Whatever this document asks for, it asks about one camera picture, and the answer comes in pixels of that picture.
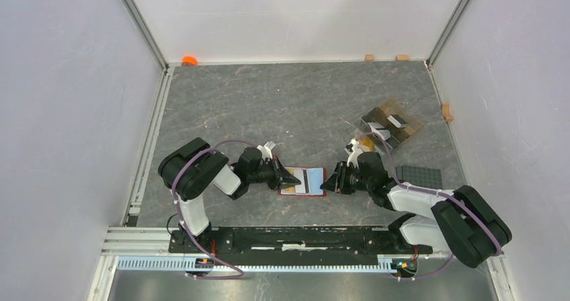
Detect tiered acrylic card stand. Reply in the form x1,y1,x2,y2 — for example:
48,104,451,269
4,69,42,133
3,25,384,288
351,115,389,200
354,97,424,155

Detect white credit card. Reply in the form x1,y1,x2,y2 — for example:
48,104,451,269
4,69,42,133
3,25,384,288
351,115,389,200
281,167,310,196

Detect curved wooden piece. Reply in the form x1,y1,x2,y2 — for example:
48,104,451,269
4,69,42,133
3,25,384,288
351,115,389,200
441,103,454,123

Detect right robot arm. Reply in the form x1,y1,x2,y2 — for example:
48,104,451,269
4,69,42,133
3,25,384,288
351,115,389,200
321,152,512,268

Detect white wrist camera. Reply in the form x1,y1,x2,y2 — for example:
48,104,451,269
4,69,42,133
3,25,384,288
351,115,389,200
257,141,276,161
345,138,364,168

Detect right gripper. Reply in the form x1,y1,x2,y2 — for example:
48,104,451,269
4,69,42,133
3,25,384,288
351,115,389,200
319,161,372,196

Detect orange round cap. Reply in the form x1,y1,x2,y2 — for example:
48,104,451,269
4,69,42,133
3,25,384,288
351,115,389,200
181,56,198,67

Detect grey studded baseplate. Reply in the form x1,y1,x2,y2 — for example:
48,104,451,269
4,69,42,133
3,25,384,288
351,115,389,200
396,165,443,189

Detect black top card stack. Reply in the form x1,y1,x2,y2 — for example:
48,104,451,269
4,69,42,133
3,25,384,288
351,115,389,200
387,115,407,128

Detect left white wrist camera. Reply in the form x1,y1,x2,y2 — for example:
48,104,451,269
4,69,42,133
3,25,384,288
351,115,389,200
257,141,276,161

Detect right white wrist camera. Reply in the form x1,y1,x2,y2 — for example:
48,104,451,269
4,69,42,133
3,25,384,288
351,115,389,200
345,138,364,168

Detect white card stack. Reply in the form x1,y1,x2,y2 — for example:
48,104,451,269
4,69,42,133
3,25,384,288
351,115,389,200
368,122,391,141

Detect gold card stack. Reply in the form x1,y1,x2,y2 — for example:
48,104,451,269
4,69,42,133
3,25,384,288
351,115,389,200
358,137,375,152

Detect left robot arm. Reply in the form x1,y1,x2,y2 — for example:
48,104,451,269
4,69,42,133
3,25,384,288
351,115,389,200
158,137,301,252

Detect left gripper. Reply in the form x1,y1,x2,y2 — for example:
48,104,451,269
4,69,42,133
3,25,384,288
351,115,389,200
247,155,301,191

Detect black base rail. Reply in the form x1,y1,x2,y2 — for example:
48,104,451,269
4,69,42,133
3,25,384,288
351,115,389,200
198,226,433,267

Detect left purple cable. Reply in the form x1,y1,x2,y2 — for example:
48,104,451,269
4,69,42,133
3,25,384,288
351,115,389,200
171,139,263,281

